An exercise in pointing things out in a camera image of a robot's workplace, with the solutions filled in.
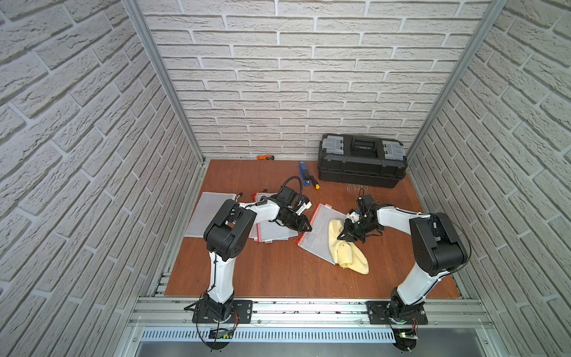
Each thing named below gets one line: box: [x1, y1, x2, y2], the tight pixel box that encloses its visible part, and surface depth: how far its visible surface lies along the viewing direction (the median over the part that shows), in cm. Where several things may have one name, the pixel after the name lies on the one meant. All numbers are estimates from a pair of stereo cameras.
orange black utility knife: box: [256, 154, 276, 161], surface depth 124 cm
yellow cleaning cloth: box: [328, 218, 370, 275], surface depth 87 cm
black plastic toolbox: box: [317, 133, 409, 189], surface depth 102 cm
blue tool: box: [298, 160, 312, 187], surface depth 115 cm
